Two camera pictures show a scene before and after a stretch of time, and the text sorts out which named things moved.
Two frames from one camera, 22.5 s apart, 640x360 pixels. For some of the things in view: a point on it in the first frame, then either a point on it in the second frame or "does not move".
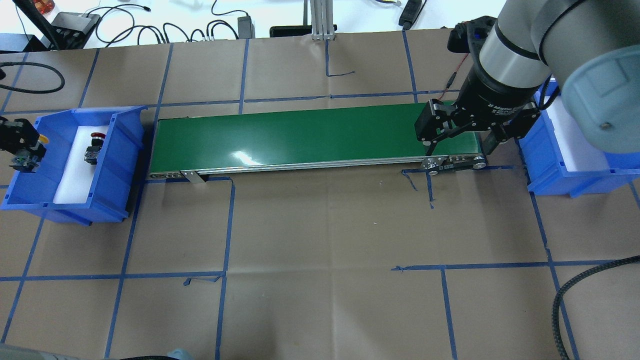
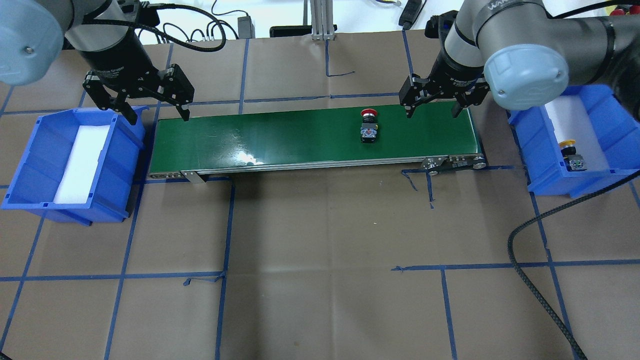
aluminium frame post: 322,20 does not move
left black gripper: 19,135 to 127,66
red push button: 92,151 to 368,130
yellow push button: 29,161 to 573,161
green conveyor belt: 372,137 does not move
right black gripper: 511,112 to 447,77
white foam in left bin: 78,176 does not move
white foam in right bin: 578,154 does not move
